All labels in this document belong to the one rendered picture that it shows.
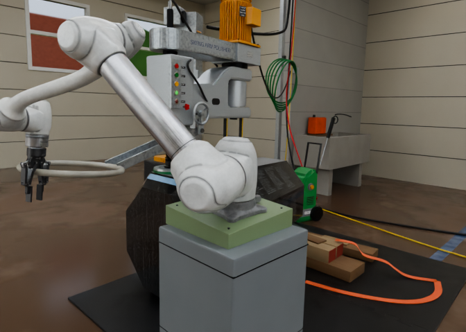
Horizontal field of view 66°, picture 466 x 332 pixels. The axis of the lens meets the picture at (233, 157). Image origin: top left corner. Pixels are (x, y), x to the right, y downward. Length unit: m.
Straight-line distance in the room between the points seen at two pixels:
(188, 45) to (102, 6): 6.69
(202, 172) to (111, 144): 7.78
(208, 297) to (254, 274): 0.17
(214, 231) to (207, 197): 0.22
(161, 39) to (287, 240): 1.42
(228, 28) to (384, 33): 4.94
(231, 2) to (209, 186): 1.99
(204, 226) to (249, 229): 0.15
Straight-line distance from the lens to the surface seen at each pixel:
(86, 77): 1.51
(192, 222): 1.27
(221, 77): 2.53
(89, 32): 1.21
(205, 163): 1.03
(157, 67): 2.26
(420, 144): 7.00
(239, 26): 2.75
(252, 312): 1.26
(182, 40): 2.26
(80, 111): 8.42
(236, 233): 1.17
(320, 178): 5.40
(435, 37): 7.06
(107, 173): 1.76
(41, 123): 1.71
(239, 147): 1.20
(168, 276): 1.40
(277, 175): 2.69
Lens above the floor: 1.24
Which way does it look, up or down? 8 degrees down
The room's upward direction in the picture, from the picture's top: 1 degrees clockwise
